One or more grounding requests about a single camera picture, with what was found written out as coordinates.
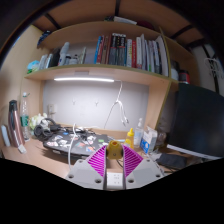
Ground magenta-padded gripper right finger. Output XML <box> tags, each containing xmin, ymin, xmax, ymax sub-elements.
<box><xmin>122</xmin><ymin>145</ymin><xmax>165</xmax><ymax>190</ymax></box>

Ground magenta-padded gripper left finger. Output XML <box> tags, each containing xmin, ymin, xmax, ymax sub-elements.
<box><xmin>65</xmin><ymin>145</ymin><xmax>108</xmax><ymax>190</ymax></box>

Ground yellow charger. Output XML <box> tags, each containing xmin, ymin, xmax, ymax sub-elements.
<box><xmin>106</xmin><ymin>139</ymin><xmax>123</xmax><ymax>160</ymax></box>

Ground yellow squeeze bottle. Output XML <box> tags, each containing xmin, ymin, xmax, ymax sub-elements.
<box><xmin>124</xmin><ymin>127</ymin><xmax>136</xmax><ymax>150</ymax></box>

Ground blue and white box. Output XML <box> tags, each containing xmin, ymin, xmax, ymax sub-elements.
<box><xmin>139</xmin><ymin>126</ymin><xmax>158</xmax><ymax>155</ymax></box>

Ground black laptop with stickers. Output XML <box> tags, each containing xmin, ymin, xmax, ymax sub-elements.
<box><xmin>42</xmin><ymin>132</ymin><xmax>111</xmax><ymax>159</ymax></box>

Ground black pouch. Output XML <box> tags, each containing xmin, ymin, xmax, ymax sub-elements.
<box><xmin>156</xmin><ymin>152</ymin><xmax>188</xmax><ymax>170</ymax></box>

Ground black headphones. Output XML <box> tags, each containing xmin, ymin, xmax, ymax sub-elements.
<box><xmin>33</xmin><ymin>118</ymin><xmax>63</xmax><ymax>141</ymax></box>

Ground black monitor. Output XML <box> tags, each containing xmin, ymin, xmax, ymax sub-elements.
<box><xmin>166</xmin><ymin>83</ymin><xmax>224</xmax><ymax>160</ymax></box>

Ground clear green-labelled water bottle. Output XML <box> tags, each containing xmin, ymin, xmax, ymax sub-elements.
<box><xmin>19</xmin><ymin>92</ymin><xmax>32</xmax><ymax>141</ymax></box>

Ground white light bar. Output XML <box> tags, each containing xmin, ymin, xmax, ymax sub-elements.
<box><xmin>53</xmin><ymin>77</ymin><xmax>115</xmax><ymax>83</ymax></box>

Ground dark red flask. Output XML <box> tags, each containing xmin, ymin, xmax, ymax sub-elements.
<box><xmin>7</xmin><ymin>99</ymin><xmax>26</xmax><ymax>148</ymax></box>

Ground wooden shelf unit with books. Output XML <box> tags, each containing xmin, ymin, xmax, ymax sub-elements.
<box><xmin>24</xmin><ymin>19</ymin><xmax>201</xmax><ymax>85</ymax></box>

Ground white power strip cable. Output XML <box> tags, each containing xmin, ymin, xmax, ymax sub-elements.
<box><xmin>67</xmin><ymin>123</ymin><xmax>78</xmax><ymax>171</ymax></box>

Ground white hanging cable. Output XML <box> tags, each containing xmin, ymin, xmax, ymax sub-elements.
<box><xmin>103</xmin><ymin>79</ymin><xmax>130</xmax><ymax>130</ymax></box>

